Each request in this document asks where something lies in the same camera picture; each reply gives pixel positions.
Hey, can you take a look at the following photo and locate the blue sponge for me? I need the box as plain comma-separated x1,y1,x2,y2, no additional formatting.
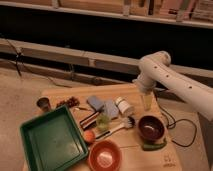
87,96,104,111

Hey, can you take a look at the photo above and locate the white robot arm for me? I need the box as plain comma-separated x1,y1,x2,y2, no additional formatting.
133,51,213,122

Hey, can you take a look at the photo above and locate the white cylindrical container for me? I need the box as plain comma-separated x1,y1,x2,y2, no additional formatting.
115,97,134,116

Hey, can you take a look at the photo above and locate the black power cable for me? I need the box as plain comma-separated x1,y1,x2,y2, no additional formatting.
159,104,198,149

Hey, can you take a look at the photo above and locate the small green cup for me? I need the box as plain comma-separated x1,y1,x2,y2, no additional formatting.
96,115,109,132

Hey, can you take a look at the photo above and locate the orange ball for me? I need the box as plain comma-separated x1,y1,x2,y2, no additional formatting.
83,130,95,144

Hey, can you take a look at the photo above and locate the red grapes toy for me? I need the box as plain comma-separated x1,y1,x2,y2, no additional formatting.
57,97,80,108

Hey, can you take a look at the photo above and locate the dark metal cup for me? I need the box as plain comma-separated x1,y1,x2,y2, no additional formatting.
36,97,51,113

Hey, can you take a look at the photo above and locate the dark purple bowl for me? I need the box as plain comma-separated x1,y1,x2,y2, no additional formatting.
138,116,165,142

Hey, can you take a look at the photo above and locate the orange plastic bowl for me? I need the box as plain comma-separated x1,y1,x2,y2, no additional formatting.
88,140,122,171

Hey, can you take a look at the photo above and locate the blue grey cloth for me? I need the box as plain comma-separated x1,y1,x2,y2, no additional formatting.
104,100,119,119

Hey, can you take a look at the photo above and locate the green cucumber toy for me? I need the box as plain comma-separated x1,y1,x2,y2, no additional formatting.
142,138,167,151

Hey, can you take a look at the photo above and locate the small metal spoon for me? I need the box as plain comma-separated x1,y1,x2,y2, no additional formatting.
74,107,93,111

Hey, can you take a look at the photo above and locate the green plastic tray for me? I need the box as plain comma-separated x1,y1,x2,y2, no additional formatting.
20,106,88,171

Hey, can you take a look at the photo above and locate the wooden cutting board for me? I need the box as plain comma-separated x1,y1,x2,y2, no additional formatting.
42,84,182,171

